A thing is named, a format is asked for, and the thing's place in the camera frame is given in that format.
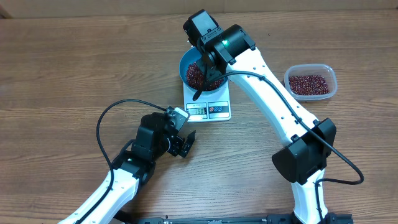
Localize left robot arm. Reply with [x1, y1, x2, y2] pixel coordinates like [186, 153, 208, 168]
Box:
[61, 108, 195, 224]

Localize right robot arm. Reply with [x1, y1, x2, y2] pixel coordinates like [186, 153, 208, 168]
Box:
[188, 25, 336, 223]

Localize beans in blue bowl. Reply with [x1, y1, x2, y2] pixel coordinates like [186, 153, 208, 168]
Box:
[185, 62, 224, 91]

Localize blue bowl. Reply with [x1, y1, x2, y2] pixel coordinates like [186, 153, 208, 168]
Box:
[179, 48, 229, 97]

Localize white digital kitchen scale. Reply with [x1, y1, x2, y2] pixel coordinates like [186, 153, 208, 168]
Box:
[183, 81, 231, 123]

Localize red adzuki beans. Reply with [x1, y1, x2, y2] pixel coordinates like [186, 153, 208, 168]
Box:
[289, 75, 329, 95]

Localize clear plastic container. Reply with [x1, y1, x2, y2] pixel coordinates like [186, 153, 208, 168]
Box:
[284, 63, 338, 101]

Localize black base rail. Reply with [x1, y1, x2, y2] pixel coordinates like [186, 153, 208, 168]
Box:
[118, 211, 354, 224]

